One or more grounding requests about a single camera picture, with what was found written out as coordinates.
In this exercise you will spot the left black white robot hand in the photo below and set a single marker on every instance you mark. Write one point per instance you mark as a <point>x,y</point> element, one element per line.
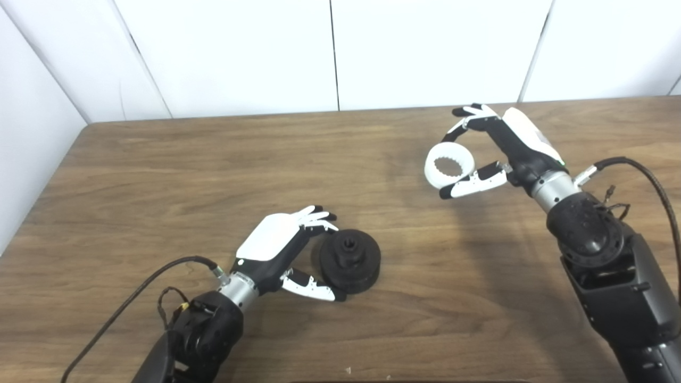
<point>271,236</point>

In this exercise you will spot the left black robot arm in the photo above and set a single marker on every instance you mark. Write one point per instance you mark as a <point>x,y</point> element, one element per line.
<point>207,335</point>

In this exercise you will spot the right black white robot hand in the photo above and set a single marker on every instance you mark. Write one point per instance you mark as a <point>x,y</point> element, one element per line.
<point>521,149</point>

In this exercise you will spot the round black plastic part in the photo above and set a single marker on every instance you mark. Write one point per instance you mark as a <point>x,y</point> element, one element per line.
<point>362,271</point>

